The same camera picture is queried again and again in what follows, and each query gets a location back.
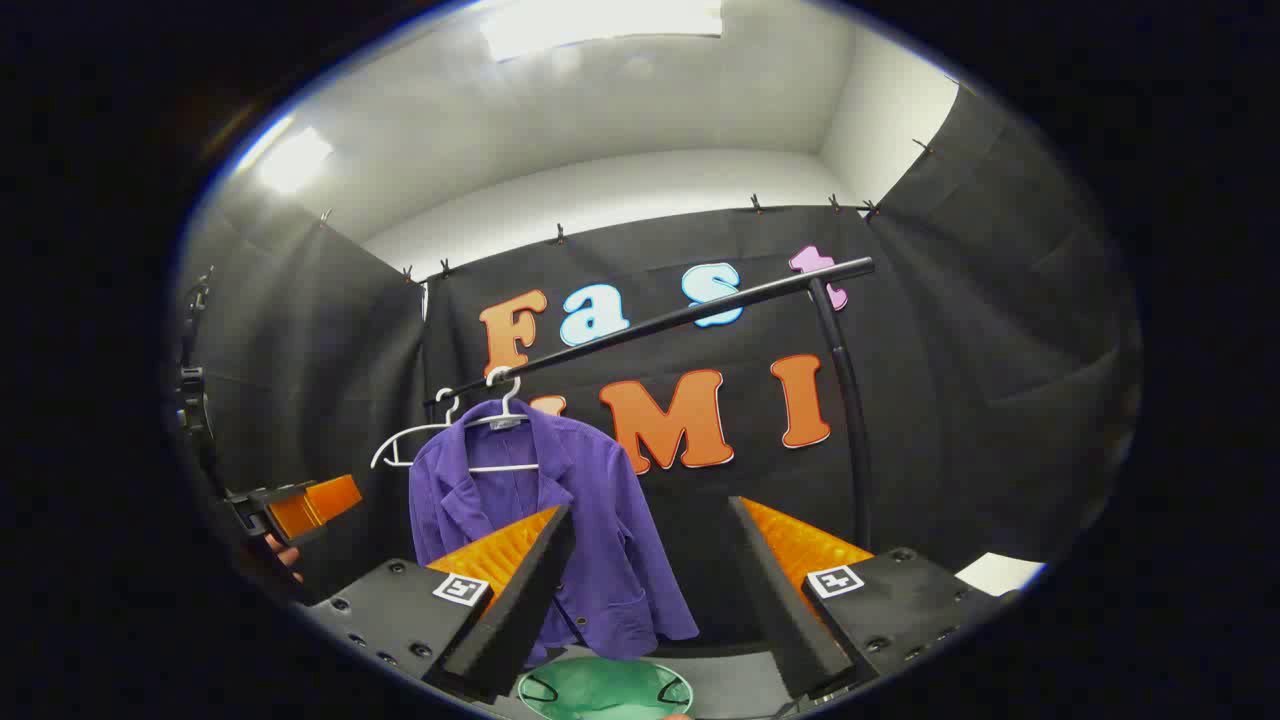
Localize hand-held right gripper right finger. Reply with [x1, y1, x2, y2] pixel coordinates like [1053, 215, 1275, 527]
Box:
[728, 495, 1021, 701]

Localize ceiling light panel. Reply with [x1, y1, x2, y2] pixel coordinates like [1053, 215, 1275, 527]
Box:
[258, 125, 336, 196]
[480, 0, 723, 61]

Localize black backdrop cloth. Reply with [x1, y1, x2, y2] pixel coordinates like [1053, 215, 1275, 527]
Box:
[175, 85, 1141, 641]

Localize green laundry hamper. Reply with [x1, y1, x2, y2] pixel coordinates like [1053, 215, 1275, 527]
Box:
[517, 655, 694, 720]

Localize purple jacket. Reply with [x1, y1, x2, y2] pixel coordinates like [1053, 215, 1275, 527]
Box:
[408, 400, 701, 666]

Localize black metal clothes rack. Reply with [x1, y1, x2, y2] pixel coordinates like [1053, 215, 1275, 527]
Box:
[425, 256, 879, 553]

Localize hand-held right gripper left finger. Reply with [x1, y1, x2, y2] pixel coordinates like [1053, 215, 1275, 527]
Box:
[300, 503, 578, 703]

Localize white plastic clothes hanger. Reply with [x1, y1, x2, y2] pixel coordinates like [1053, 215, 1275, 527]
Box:
[370, 388, 471, 471]
[465, 366, 546, 476]

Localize row of small backdrop clips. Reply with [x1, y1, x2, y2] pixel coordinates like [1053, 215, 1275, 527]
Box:
[318, 138, 936, 283]

